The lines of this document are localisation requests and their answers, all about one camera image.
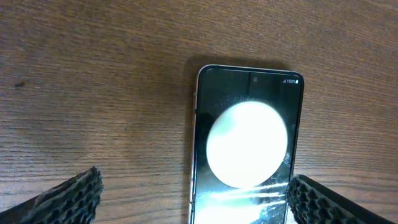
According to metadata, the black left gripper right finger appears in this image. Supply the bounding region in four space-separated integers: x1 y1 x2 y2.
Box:
287 174 394 224

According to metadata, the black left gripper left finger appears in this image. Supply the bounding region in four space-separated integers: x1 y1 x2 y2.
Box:
1 167 104 224

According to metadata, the black Galaxy flip phone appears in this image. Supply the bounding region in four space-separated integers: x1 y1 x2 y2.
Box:
187 64 304 224

